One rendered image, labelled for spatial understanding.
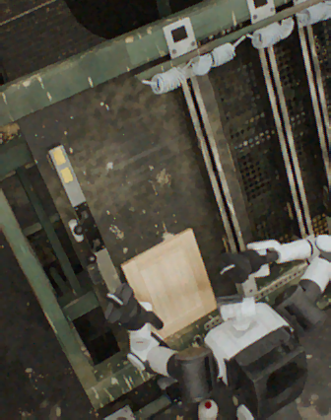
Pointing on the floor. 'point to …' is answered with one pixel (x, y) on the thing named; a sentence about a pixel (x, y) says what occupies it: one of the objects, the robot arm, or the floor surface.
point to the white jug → (207, 410)
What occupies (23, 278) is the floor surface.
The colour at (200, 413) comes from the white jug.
